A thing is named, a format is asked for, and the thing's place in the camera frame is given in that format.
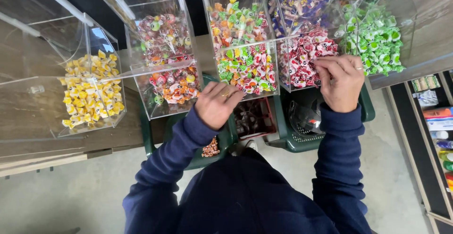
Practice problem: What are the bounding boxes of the person's right hand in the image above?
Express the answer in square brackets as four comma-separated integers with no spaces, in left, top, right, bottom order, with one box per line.
[313,54,365,114]

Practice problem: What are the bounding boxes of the person's left hand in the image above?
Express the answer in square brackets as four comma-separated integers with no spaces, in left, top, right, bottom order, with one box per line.
[195,81,245,131]

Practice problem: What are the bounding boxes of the heap of red green candies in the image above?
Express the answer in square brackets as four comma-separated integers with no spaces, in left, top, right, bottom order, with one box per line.
[216,44,277,95]

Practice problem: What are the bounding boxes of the red plastic crate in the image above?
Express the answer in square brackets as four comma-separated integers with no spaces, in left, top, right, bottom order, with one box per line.
[233,97,277,141]

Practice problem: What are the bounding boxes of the low clear bin, red-green candies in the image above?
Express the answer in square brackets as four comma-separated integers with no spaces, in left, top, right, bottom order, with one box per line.
[214,42,281,102]

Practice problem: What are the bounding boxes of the heap of orange pink lollipops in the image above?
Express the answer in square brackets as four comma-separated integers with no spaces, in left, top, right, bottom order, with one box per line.
[148,67,201,106]

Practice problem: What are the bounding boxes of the dark green plastic basket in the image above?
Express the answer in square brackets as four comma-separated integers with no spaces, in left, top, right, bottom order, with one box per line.
[139,74,238,171]
[264,85,376,153]

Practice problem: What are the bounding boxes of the clear bin with red candies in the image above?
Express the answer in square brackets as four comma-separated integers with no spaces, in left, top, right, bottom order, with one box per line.
[275,28,341,94]

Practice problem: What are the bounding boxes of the bag of orange candies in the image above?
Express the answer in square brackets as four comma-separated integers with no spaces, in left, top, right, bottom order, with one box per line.
[201,136,221,158]

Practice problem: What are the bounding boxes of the low clear bin with lollipops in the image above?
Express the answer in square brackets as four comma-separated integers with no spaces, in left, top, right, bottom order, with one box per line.
[130,61,203,121]

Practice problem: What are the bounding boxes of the heap of orange green candies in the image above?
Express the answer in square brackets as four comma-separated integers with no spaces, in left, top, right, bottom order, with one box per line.
[208,0,270,49]

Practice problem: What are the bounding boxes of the heap of red white candies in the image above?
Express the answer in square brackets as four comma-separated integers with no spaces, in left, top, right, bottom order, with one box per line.
[277,28,339,89]

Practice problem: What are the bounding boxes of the heap of pale wrapped lollipops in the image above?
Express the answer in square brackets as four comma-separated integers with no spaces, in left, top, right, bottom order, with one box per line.
[137,13,194,65]

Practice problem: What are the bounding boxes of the clear bin with blue candies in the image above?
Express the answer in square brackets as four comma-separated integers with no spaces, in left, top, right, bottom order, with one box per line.
[267,0,351,39]

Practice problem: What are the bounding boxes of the person's navy sweatshirt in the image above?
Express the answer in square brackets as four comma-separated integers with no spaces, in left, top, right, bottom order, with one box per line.
[176,148,341,234]

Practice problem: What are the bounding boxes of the tall clear bin with lollipops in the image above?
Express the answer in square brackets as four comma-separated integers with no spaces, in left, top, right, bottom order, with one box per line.
[84,0,196,69]

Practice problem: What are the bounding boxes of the heap of yellow wrapped candies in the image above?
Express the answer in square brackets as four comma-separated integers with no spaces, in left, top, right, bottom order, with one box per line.
[59,50,125,129]

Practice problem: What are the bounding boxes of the heap of green white candies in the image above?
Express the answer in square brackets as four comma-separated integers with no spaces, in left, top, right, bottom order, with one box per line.
[339,3,406,77]

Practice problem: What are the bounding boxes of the clear bin with yellow candies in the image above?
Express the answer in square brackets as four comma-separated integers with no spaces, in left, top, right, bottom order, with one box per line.
[0,13,127,140]

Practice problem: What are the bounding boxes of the clear bin with green candies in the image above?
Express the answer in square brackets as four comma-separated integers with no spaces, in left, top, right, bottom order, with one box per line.
[334,0,419,78]

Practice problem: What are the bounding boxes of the empty clear bin, white strip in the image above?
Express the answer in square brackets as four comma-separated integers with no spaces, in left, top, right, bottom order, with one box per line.
[0,0,94,82]

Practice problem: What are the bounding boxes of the shelf with assorted products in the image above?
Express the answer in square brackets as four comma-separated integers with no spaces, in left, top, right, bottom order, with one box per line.
[385,70,453,234]

